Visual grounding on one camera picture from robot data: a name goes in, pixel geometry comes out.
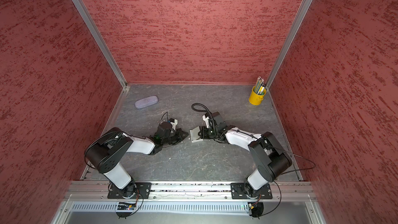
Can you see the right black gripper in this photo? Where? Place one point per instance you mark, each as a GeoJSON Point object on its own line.
{"type": "Point", "coordinates": [204, 135]}

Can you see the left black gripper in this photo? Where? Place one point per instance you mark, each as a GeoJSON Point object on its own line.
{"type": "Point", "coordinates": [180, 132]}

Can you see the white jewelry box lid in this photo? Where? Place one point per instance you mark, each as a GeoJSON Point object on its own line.
{"type": "Point", "coordinates": [195, 135]}

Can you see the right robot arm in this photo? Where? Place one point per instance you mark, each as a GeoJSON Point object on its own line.
{"type": "Point", "coordinates": [270, 158]}

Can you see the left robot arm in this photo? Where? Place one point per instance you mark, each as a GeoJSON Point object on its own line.
{"type": "Point", "coordinates": [105, 153]}

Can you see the purple glasses case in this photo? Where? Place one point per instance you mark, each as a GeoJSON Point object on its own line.
{"type": "Point", "coordinates": [147, 101]}

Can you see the yellow pencil cup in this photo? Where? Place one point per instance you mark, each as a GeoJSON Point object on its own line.
{"type": "Point", "coordinates": [256, 97]}

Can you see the colored pencils bundle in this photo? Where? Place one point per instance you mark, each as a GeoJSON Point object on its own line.
{"type": "Point", "coordinates": [259, 88]}

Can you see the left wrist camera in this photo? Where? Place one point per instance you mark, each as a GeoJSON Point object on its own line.
{"type": "Point", "coordinates": [174, 123]}

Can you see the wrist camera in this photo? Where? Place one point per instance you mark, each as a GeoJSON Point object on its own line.
{"type": "Point", "coordinates": [207, 119]}
{"type": "Point", "coordinates": [174, 123]}

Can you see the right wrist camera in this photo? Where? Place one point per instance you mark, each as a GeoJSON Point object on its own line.
{"type": "Point", "coordinates": [207, 119]}

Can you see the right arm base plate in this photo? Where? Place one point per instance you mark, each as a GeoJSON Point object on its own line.
{"type": "Point", "coordinates": [245, 191]}

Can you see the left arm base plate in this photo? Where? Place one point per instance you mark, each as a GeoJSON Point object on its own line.
{"type": "Point", "coordinates": [130, 192]}

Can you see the aluminium front rail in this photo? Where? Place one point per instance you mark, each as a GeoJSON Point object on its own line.
{"type": "Point", "coordinates": [201, 191]}

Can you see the white perforated cable duct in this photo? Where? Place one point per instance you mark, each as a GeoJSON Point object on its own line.
{"type": "Point", "coordinates": [229, 208]}

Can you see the right corner aluminium post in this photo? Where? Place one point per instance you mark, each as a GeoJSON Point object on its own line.
{"type": "Point", "coordinates": [298, 19]}

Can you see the corner aluminium post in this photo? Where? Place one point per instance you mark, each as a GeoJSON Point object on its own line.
{"type": "Point", "coordinates": [298, 19]}
{"type": "Point", "coordinates": [84, 13]}

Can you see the left corner aluminium post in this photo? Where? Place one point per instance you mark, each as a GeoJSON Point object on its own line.
{"type": "Point", "coordinates": [84, 13]}

